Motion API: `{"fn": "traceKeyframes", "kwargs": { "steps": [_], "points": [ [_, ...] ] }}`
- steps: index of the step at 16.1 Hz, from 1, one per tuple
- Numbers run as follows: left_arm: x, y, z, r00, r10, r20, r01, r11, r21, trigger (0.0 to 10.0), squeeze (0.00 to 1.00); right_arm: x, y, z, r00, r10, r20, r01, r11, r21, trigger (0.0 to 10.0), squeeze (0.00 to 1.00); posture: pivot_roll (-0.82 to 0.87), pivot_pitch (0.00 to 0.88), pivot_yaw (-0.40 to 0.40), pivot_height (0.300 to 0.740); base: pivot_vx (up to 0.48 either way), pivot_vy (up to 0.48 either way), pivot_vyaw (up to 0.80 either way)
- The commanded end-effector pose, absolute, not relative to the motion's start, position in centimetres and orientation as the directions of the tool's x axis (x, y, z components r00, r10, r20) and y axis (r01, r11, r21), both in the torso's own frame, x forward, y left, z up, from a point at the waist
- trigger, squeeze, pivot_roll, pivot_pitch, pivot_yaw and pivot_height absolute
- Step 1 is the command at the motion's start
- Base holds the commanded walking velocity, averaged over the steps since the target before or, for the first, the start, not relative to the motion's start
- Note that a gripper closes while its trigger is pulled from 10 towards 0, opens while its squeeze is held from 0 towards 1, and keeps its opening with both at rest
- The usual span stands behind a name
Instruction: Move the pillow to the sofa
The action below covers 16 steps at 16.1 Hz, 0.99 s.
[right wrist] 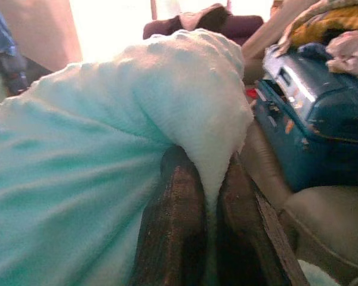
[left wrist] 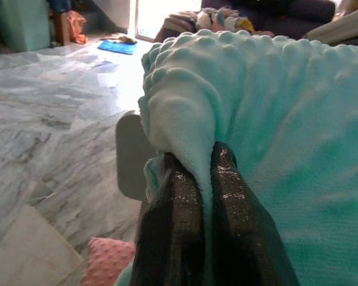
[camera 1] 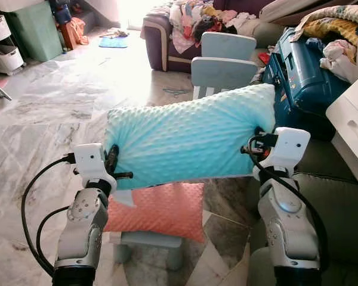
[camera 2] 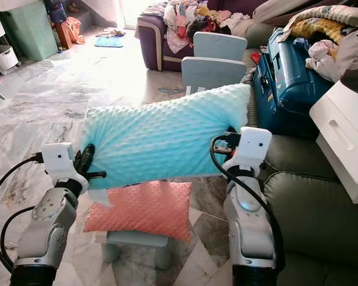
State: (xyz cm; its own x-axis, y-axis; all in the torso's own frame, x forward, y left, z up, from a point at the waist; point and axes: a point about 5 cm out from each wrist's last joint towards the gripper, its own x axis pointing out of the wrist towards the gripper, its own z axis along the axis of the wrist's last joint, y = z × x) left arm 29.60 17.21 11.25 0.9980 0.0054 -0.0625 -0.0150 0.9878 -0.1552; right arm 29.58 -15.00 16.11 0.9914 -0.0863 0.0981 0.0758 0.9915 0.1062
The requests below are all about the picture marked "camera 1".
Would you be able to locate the purple sofa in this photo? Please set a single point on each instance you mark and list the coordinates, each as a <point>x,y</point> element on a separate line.
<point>155,42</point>

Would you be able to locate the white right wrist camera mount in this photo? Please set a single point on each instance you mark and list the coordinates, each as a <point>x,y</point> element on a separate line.
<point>292,146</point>

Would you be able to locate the white storage trolley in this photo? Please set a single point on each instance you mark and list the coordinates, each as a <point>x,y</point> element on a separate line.
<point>6,56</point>

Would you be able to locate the blue hard suitcase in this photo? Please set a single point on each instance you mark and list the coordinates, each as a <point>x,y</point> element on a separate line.
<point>298,77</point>

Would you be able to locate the small blue floor mat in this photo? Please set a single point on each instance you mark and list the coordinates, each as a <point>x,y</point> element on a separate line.
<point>113,42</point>

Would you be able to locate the yellow patterned blanket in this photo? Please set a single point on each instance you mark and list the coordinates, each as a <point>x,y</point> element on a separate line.
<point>334,27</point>

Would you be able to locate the orange draped cloth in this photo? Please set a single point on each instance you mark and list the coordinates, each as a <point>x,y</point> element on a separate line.
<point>74,33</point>

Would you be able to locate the dark green leather sofa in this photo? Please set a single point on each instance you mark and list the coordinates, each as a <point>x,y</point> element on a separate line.
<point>340,220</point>

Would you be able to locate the green plastic cabinet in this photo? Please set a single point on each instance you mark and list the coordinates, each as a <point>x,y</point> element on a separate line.
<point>36,30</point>

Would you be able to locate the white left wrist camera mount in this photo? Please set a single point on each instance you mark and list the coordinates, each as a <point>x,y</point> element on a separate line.
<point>89,159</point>

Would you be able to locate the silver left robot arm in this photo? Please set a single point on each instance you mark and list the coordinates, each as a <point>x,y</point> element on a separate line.
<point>83,226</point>

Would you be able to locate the pink dotted minky pillow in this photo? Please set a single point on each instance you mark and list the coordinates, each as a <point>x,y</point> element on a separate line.
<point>161,211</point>

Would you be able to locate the pile of mixed clothes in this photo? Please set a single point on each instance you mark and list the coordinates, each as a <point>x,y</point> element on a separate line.
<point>197,21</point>

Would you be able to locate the teal dotted minky pillow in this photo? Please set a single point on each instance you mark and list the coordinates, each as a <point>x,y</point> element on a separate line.
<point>191,137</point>

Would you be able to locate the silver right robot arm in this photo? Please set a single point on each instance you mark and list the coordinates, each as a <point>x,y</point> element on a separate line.
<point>286,226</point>

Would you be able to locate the white crumpled cloth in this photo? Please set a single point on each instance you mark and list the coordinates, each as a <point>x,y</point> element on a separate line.
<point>340,59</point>

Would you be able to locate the white plastic drawer box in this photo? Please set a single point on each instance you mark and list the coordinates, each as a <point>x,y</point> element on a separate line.
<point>352,125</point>

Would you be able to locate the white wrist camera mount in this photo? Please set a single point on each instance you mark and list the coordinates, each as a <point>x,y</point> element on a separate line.
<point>89,159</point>
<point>292,146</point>

